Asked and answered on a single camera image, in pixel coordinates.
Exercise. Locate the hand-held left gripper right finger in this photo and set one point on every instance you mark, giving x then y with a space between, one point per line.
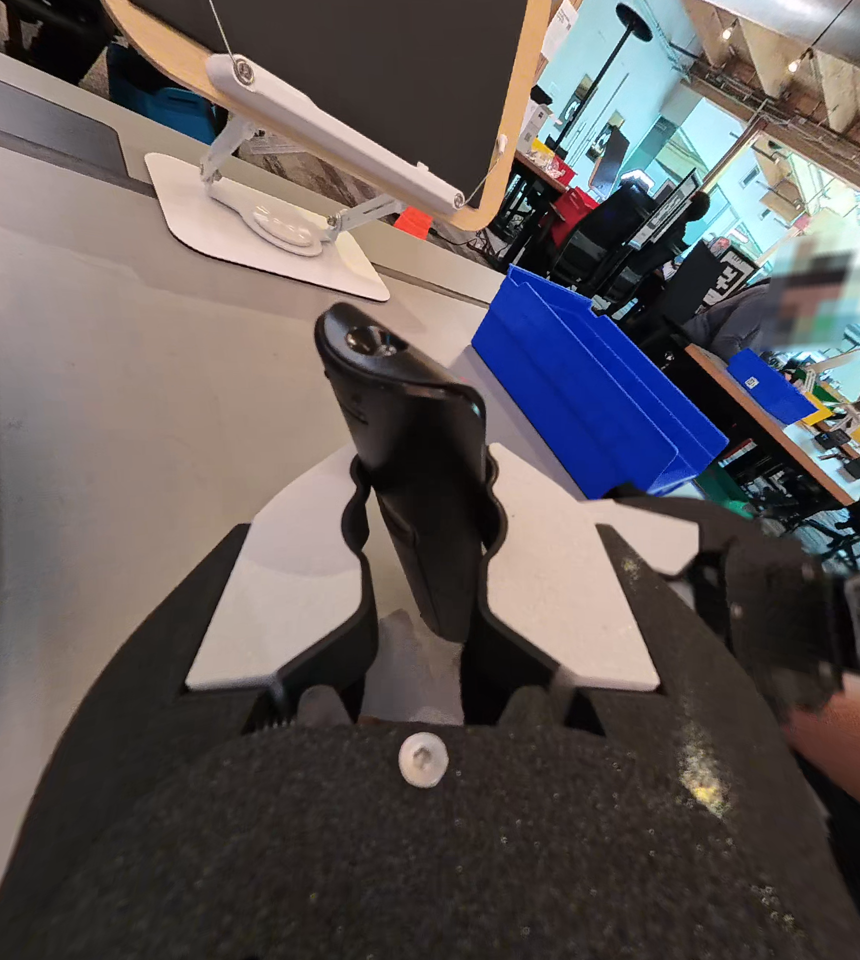
565 592

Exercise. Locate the black floor lamp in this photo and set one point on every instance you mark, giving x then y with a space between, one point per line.
634 19

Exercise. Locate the black board with wooden rim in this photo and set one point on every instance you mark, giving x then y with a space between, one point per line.
400 75

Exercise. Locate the wooden background table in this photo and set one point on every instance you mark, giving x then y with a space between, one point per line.
812 450

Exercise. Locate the blue plastic bin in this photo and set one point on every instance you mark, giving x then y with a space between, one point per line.
587 390

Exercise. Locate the blue bin with white label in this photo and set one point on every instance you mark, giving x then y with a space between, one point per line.
771 386

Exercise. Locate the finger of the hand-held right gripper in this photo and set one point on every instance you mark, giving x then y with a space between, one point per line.
647 532

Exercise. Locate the orange traffic cone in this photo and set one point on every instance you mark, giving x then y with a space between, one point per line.
411 223

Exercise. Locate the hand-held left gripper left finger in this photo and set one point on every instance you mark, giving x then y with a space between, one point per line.
280 592

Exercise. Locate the green crate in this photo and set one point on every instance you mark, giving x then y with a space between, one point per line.
726 487

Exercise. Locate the black computer mouse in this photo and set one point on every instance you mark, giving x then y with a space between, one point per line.
415 465

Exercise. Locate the white printed box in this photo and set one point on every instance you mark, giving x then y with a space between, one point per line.
535 124

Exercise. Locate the teal storage crate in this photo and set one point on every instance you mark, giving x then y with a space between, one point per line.
160 97

